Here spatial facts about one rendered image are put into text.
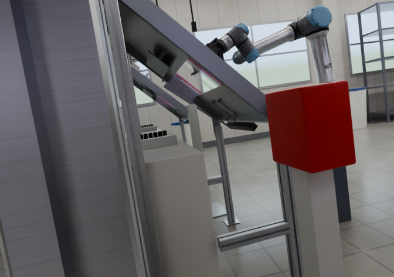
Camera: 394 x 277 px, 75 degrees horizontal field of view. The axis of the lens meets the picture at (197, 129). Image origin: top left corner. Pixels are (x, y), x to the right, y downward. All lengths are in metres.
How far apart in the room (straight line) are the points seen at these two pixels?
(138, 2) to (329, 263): 0.86
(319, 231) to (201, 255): 0.49
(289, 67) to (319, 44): 4.11
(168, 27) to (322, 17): 0.86
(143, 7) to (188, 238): 0.77
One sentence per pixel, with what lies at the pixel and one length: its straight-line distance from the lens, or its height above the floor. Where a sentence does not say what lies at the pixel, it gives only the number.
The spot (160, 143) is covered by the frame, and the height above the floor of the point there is 0.64.
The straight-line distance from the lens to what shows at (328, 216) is 0.61.
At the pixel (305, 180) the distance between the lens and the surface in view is 0.57.
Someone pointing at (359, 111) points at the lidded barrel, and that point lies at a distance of 5.39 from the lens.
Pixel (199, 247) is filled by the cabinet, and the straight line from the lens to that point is 0.97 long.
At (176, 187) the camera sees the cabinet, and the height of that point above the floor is 0.52.
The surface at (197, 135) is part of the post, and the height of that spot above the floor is 0.58.
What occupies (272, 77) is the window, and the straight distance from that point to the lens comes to 5.40.
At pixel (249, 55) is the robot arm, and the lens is 1.34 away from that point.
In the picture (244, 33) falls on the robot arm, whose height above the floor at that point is 1.10.
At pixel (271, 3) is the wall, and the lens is 5.78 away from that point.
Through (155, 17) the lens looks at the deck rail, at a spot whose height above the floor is 1.08.
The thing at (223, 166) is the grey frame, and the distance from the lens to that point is 1.65.
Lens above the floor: 0.77
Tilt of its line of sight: 4 degrees down
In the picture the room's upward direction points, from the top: 9 degrees counter-clockwise
